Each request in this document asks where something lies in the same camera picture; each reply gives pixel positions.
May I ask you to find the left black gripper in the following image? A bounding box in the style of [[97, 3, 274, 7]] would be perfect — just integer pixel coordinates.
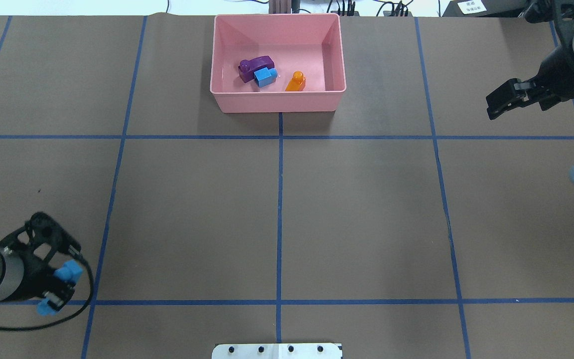
[[15, 257, 77, 312]]

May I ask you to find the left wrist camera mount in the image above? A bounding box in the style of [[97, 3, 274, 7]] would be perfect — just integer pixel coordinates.
[[0, 212, 87, 271]]

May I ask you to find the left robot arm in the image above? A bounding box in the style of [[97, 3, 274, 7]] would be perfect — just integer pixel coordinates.
[[0, 247, 84, 316]]

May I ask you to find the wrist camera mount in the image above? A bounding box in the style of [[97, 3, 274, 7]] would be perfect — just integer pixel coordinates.
[[519, 0, 574, 46], [0, 212, 87, 271]]

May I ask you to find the purple toy block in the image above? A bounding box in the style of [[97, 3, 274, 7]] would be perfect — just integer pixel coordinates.
[[238, 55, 275, 83]]

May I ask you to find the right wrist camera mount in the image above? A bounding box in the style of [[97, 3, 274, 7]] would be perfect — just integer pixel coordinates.
[[519, 0, 574, 46]]

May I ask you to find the small blue toy block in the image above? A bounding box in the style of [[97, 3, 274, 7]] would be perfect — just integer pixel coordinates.
[[254, 67, 278, 88]]

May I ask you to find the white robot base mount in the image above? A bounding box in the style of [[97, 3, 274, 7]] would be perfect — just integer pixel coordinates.
[[211, 343, 344, 359]]

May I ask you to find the long blue toy block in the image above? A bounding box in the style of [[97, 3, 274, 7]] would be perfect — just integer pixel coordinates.
[[36, 260, 84, 316]]

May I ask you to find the pink plastic box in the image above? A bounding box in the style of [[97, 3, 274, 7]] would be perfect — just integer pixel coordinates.
[[210, 13, 347, 113]]

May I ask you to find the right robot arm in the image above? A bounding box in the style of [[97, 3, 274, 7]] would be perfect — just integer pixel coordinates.
[[476, 1, 574, 207]]

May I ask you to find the orange toy block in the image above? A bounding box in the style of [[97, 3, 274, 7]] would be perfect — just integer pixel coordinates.
[[285, 71, 306, 92]]

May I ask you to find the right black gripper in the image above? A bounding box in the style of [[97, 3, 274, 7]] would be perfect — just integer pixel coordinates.
[[486, 45, 574, 121]]

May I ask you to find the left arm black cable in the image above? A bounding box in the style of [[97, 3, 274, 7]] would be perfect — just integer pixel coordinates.
[[0, 254, 94, 332]]

